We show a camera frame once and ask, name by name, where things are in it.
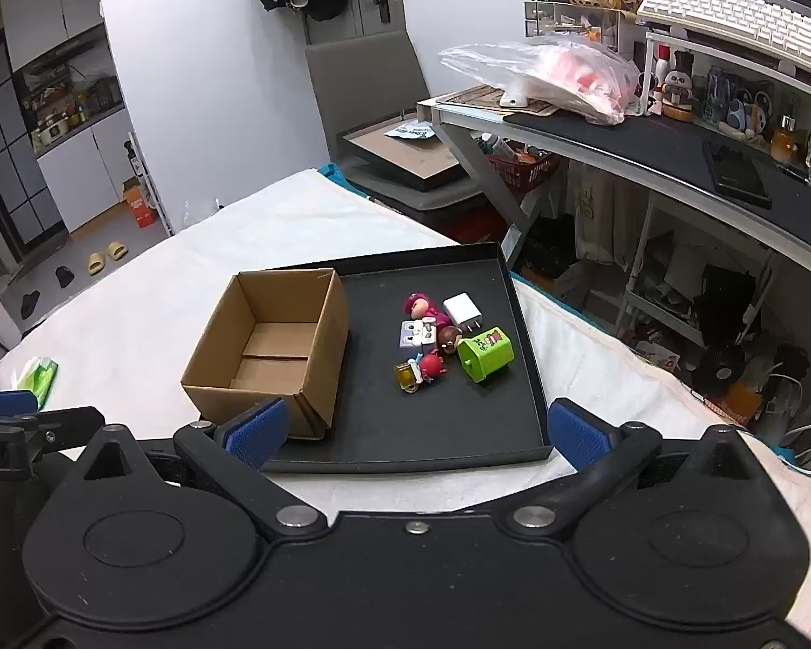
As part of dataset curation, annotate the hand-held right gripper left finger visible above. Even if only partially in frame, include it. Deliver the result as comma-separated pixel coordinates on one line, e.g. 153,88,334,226
74,398,329,542

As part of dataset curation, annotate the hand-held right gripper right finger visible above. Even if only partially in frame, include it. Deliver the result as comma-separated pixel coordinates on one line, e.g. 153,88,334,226
507,398,765,542

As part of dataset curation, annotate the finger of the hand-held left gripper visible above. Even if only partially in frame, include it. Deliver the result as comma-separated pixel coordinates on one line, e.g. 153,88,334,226
0,390,107,462

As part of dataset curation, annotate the cardboard box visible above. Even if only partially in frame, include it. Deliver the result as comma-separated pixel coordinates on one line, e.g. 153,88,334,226
180,269,351,442

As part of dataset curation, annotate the green toy bin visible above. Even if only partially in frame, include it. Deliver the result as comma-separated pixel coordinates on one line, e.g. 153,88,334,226
457,328,516,383

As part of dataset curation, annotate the black shallow tray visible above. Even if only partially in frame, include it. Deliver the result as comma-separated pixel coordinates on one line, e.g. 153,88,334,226
260,241,556,475

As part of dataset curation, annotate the red toy figure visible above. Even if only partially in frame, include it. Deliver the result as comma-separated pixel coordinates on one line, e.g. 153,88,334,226
415,349,449,383

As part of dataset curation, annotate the white charger plug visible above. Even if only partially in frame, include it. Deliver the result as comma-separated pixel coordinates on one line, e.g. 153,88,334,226
442,293,484,337

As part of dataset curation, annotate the purple toy armchair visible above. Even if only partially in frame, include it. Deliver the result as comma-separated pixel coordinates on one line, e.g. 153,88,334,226
397,320,440,350

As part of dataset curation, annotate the pink suit toy figure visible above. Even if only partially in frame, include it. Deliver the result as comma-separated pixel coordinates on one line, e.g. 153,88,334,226
403,292,451,334

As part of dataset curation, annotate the green tissue packet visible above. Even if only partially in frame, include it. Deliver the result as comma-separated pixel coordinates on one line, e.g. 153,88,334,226
15,356,59,412

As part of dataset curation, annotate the black desk fan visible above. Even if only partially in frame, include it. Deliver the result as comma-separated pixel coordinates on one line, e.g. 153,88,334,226
689,345,748,393

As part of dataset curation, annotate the beige tote bag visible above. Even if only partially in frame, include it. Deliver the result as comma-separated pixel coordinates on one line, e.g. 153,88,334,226
568,162,650,271

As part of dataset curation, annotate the orange carton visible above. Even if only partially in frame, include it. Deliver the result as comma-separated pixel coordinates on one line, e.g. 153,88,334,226
122,179,158,229

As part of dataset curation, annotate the white base cabinet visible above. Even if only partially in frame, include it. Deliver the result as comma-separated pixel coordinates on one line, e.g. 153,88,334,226
37,104,143,234

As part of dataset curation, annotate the white shelf rack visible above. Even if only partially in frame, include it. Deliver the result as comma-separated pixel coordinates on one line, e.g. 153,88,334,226
125,131,177,237

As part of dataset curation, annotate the red plastic basket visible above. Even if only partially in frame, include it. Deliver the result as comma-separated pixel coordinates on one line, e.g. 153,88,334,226
487,149,561,194

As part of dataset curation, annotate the black framed sliding door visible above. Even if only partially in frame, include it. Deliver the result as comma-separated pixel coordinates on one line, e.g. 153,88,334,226
0,41,69,251

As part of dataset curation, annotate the grey metal desk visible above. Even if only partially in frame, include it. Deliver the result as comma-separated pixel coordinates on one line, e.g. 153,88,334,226
415,84,811,299

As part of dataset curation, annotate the white blue mailer packet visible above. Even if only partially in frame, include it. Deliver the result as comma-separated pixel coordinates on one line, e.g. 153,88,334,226
385,120,440,140

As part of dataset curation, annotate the brown placemat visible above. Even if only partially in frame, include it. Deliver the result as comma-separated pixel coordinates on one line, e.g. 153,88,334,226
436,85,562,116

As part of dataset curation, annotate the blue mushroom figurine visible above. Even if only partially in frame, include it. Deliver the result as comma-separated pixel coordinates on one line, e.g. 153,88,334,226
720,98,751,133

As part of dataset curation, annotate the amber perfume bottle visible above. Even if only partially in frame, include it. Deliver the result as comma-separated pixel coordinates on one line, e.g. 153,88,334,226
770,115,800,163

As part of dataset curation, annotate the panda figurine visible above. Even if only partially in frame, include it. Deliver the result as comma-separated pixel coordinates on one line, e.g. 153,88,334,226
662,50,697,124

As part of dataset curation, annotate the grey chair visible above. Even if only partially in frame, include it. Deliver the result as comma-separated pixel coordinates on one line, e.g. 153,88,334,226
304,30,488,214

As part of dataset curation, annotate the clear plastic bag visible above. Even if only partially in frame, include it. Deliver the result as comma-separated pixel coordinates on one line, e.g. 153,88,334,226
438,37,643,126

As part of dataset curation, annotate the white desk riser shelf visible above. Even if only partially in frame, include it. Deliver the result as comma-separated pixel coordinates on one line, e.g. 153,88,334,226
642,27,811,187

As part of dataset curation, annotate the clear drawer organizer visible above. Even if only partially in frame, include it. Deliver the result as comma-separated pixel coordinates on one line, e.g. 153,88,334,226
523,0,640,48

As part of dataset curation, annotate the white keyboard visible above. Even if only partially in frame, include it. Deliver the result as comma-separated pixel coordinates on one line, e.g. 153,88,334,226
636,0,811,78

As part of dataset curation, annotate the white wall cabinet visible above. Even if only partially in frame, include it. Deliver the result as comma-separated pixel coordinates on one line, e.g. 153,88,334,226
0,0,105,72

